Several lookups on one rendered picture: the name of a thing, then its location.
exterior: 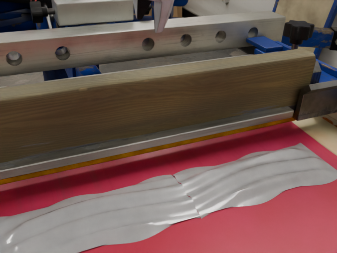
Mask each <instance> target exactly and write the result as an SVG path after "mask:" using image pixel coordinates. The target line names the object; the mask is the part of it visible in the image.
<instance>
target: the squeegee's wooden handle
mask: <svg viewBox="0 0 337 253"><path fill-rule="evenodd" d="M315 62H316V58H315V54H314V53H313V52H311V51H308V50H306V49H304V48H302V49H294V50H287V51H279V52H271V53H264V54H256V55H248V56H241V57H233V58H226V59H218V60H210V61H203V62H195V63H187V64H180V65H172V66H165V67H156V68H149V69H141V70H134V71H126V72H118V73H111V74H103V75H95V76H88V77H80V78H73V79H65V80H57V81H50V82H42V83H35V84H27V85H19V86H12V87H4V88H0V163H4V162H9V161H14V160H19V159H24V158H29V157H34V156H39V155H44V154H49V153H54V152H59V151H64V150H69V149H74V148H79V147H84V146H89V145H94V144H99V143H104V142H109V141H114V140H120V139H125V138H130V137H135V136H140V135H145V134H150V133H155V132H160V131H165V130H170V129H175V128H180V127H186V126H189V125H194V124H199V123H204V122H209V121H214V120H219V119H224V118H229V117H234V116H239V115H244V114H250V113H255V112H260V111H265V110H270V109H275V108H280V107H285V106H288V107H290V108H291V109H293V110H294V111H295V110H296V106H297V101H298V97H299V93H300V90H301V89H303V88H304V87H306V86H308V85H310V82H311V78H312V74H313V70H314V66H315Z"/></svg>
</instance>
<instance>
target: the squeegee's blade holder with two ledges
mask: <svg viewBox="0 0 337 253"><path fill-rule="evenodd" d="M293 113H294V110H293V109H291V108H290V107H288V106H285V107H280V108H275V109H270V110H265V111H260V112H255V113H250V114H244V115H239V116H234V117H229V118H224V119H219V120H214V121H209V122H204V123H199V124H194V125H189V126H184V127H180V128H175V129H170V130H165V131H160V132H155V133H150V134H145V135H140V136H135V137H130V138H125V139H120V140H114V141H109V142H104V143H99V144H94V145H89V146H84V147H79V148H74V149H69V150H64V151H59V152H54V153H49V154H44V155H39V156H34V157H29V158H24V159H19V160H14V161H9V162H4V163H0V180H2V179H6V178H11V177H16V176H20V175H25V174H30V173H35V172H39V171H44V170H49V169H53V168H58V167H63V166H68V165H73V164H77V163H82V162H87V161H91V160H96V159H101V158H105V157H110V156H115V155H119V154H124V153H129V152H133V151H138V150H143V149H147V148H152V147H157V146H162V145H166V144H171V143H176V142H180V141H185V140H190V139H194V138H199V137H204V136H208V135H213V134H218V133H222V132H227V131H232V130H237V129H241V128H246V127H251V126H254V125H259V124H263V123H268V122H273V121H277V120H282V119H287V118H291V117H293Z"/></svg>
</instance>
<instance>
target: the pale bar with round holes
mask: <svg viewBox="0 0 337 253"><path fill-rule="evenodd" d="M285 19H286V17H285V16H283V15H280V14H277V13H275V12H272V11H262V12H250V13H237V14H225V15H213V16H201V17H188V18H176V19H168V21H167V23H166V25H165V28H164V30H163V32H161V33H155V30H154V20H152V21H139V22H127V23H115V24H102V25H90V26H78V27H65V28H53V29H41V30H29V31H16V32H4V33H0V76H8V75H17V74H25V73H33V72H42V71H50V70H58V69H66V68H75V67H83V66H91V65H99V64H108V63H116V62H124V61H133V60H141V59H149V58H157V57H166V56H174V55H182V54H190V53H199V52H208V51H216V50H224V49H232V48H241V47H249V46H253V45H251V44H249V43H247V42H246V39H247V38H253V37H262V36H265V37H267V38H269V39H271V40H273V41H280V42H281V40H282V35H283V30H284V25H285ZM62 46H64V47H63V48H62V49H61V50H57V48H59V47H62ZM11 51H16V52H18V53H17V54H14V55H11V54H9V52H11Z"/></svg>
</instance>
